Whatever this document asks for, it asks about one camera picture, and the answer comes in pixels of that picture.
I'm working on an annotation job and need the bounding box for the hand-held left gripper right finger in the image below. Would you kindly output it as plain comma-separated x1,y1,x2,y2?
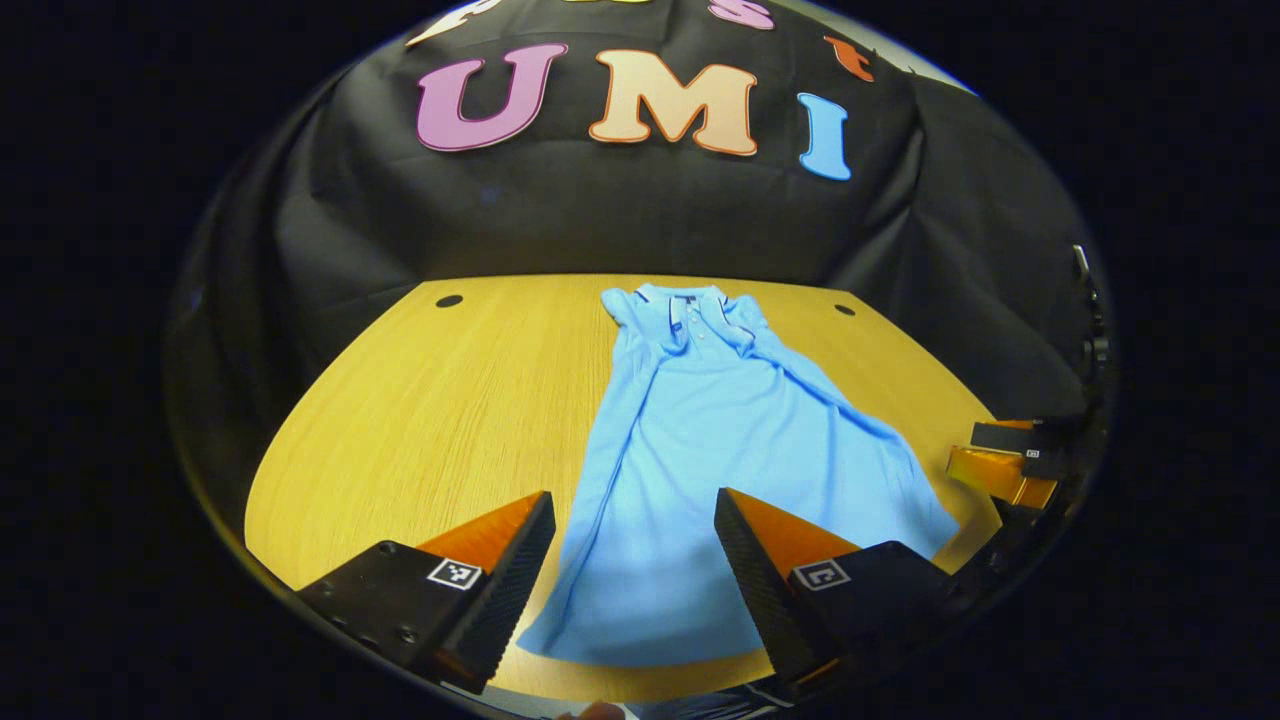
712,487,991,701

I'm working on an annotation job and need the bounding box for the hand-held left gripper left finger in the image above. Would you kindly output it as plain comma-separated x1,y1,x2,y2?
295,490,558,696

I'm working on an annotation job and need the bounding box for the light blue T-shirt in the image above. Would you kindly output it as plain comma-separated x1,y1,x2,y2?
515,283,961,669

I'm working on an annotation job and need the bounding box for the dark metal stand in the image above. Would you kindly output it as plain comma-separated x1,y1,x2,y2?
1072,243,1113,386

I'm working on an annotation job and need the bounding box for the black backdrop cloth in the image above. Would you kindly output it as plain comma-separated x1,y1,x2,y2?
165,0,1116,521

